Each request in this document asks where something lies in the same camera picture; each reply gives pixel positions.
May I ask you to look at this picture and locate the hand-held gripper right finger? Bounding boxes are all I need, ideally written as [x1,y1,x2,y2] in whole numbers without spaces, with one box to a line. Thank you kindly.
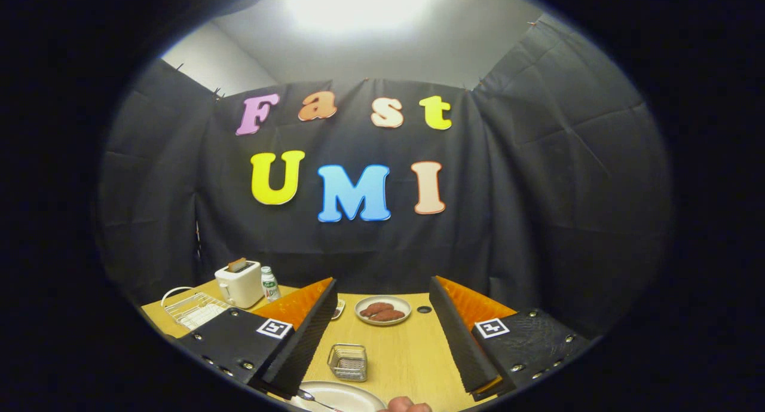
[429,276,598,402]

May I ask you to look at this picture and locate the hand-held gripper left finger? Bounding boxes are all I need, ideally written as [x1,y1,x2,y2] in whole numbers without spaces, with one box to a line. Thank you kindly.
[170,277,338,401]

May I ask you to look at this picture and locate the metal wire basket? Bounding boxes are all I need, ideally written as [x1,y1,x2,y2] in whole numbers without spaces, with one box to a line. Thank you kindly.
[327,343,369,382]

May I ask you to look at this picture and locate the spoon with pink handle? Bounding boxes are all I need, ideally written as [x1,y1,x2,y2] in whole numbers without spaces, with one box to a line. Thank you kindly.
[296,388,344,412]

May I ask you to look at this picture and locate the beige round plate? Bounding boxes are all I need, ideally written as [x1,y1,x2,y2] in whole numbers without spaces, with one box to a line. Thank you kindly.
[290,380,389,412]

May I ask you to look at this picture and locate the white wire dish rack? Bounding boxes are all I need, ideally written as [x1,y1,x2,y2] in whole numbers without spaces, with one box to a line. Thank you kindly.
[160,286,234,331]

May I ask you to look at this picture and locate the beige plate with meat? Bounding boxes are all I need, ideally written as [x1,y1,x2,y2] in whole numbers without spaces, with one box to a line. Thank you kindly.
[354,295,412,326]

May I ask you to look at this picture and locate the white bottle with green label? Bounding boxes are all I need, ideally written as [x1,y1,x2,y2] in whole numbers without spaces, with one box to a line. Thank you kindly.
[261,266,281,303]

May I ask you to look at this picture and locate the white toaster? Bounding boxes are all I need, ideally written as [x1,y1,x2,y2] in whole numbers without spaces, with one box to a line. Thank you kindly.
[214,260,265,310]

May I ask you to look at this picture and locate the black backdrop cloth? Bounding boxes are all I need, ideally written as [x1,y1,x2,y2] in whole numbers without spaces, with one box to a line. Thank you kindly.
[96,14,673,341]

